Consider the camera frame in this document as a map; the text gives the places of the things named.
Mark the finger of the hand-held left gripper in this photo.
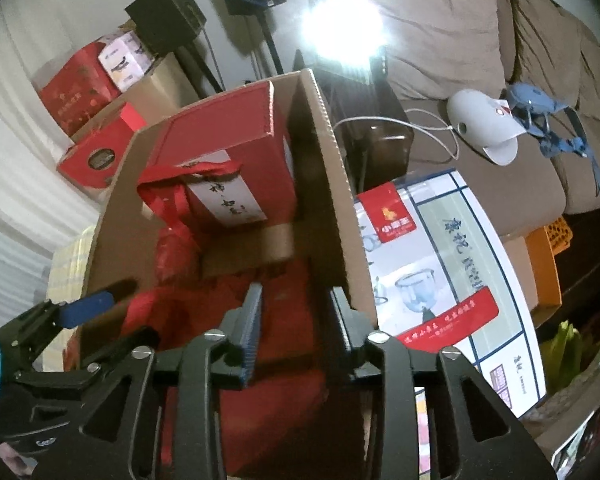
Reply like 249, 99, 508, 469
0, 290, 117, 361
10, 327, 161, 436

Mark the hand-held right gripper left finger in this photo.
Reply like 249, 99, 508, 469
80, 282, 264, 480

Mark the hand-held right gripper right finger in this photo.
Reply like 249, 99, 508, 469
330, 287, 556, 480

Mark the brown cardboard box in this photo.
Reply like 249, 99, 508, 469
80, 67, 381, 376

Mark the red foil packet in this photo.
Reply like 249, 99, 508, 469
220, 260, 331, 478

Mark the red gift box white label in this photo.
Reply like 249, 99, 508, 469
136, 80, 298, 251

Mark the person's left hand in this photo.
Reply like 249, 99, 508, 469
0, 445, 33, 478

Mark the yellow checkered tablecloth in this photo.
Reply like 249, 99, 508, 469
45, 225, 98, 361

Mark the white printed flat box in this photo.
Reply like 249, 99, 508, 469
352, 169, 546, 480

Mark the white curtain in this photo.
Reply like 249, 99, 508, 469
0, 10, 106, 311

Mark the dark wooden side table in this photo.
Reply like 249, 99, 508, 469
325, 77, 416, 201

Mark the small brown carton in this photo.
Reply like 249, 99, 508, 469
502, 236, 540, 311

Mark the orange crate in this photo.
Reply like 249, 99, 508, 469
525, 216, 575, 311

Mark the large red gift box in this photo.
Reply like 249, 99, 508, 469
37, 42, 123, 136

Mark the brown sofa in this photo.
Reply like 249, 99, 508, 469
345, 0, 600, 238

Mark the yellow green bunch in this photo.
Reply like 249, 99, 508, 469
547, 322, 588, 396

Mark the brown cardboard carton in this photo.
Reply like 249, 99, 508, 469
70, 52, 203, 146

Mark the brown picture carton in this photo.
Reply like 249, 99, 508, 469
530, 375, 600, 480

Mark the black speaker stand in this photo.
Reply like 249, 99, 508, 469
177, 45, 221, 96
257, 12, 283, 76

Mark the white rounded device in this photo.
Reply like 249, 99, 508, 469
446, 89, 523, 166

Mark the bright panel lamp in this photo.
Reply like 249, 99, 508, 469
292, 0, 388, 91

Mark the large brown cushion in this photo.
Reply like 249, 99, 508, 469
350, 0, 506, 101

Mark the medium brown cushion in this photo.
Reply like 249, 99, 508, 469
507, 0, 583, 111

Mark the small brown cushion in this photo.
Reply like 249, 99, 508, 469
577, 35, 600, 123

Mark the red gift bag with handles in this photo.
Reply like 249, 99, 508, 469
56, 102, 148, 196

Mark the white cable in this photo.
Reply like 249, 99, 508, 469
332, 116, 461, 161

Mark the blue strap harness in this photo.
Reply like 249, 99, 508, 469
505, 82, 600, 196

